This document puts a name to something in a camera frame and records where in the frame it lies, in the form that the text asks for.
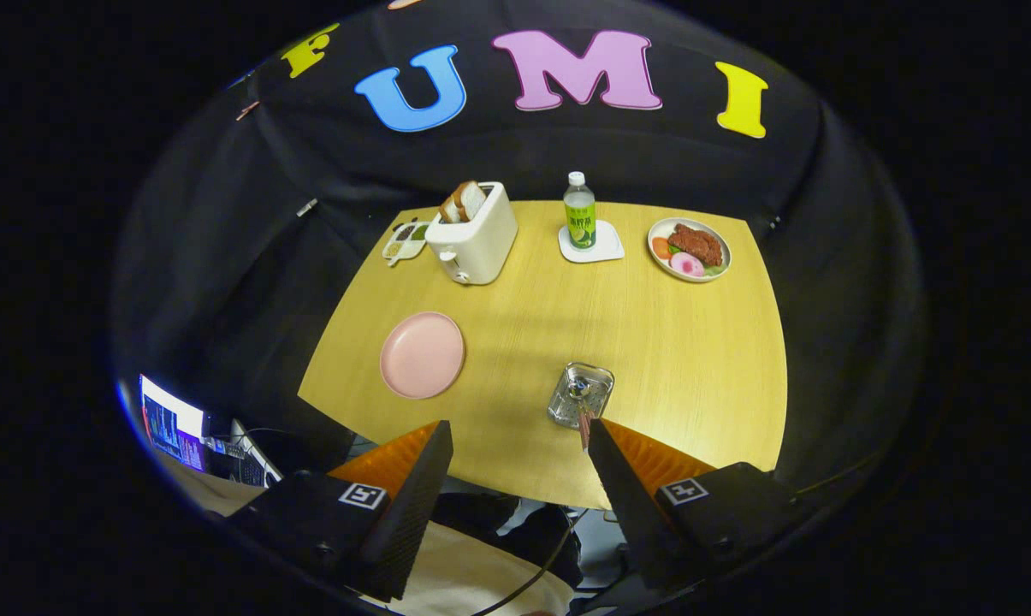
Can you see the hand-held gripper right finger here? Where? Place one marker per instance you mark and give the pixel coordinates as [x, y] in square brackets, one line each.
[631, 513]

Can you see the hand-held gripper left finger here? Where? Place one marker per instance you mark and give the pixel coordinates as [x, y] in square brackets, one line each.
[412, 513]

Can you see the person's beige trousers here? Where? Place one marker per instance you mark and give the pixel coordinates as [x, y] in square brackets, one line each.
[464, 573]

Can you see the metal cutlery rack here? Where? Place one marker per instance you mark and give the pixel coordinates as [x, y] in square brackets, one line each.
[562, 406]

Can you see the pink round plate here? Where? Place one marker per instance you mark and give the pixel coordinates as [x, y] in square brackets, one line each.
[423, 355]

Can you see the pink and white food slice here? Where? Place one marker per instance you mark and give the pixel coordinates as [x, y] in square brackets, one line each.
[686, 265]

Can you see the computer monitor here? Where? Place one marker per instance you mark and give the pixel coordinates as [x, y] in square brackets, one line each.
[173, 423]

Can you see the white divided condiment dish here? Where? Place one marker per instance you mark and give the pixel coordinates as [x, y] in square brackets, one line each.
[399, 248]

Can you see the white square coaster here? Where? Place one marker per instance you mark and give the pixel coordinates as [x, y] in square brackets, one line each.
[609, 248]

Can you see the white food plate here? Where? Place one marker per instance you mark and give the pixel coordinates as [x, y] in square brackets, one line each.
[725, 257]

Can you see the white toaster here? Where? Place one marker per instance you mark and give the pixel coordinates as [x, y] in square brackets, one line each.
[481, 248]

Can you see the brown fried meat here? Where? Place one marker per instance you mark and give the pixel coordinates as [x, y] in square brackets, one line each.
[696, 244]

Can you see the green label drink bottle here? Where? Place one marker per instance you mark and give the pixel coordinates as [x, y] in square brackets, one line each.
[579, 222]

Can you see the bread slice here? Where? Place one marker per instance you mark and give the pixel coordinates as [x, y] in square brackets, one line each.
[472, 201]
[451, 210]

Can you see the metal cloth clip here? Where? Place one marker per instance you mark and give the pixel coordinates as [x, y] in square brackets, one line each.
[307, 207]

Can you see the pink cloth clip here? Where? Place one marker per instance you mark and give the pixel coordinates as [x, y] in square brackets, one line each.
[247, 110]

